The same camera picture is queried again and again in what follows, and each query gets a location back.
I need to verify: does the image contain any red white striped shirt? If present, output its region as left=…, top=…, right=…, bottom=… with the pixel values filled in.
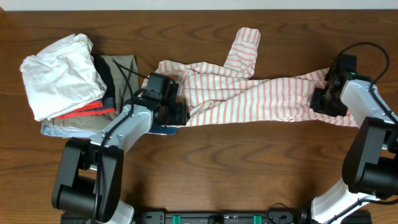
left=156, top=27, right=356, bottom=127

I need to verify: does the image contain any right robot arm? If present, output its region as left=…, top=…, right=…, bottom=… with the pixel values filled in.
left=302, top=53, right=397, bottom=223

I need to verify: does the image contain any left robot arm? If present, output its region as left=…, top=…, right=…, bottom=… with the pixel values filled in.
left=52, top=73, right=190, bottom=223

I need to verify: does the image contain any olive green folded garment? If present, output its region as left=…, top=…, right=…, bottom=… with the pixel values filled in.
left=42, top=55, right=139, bottom=132

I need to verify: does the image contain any navy and red folded garment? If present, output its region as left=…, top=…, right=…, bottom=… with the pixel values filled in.
left=57, top=55, right=116, bottom=119

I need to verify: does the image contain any white crumpled garment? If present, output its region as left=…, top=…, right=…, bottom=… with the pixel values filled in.
left=20, top=34, right=107, bottom=121

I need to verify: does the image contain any light blue folded garment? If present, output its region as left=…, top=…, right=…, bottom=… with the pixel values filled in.
left=40, top=124, right=98, bottom=138

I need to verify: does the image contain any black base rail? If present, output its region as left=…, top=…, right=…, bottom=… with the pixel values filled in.
left=60, top=201, right=373, bottom=224

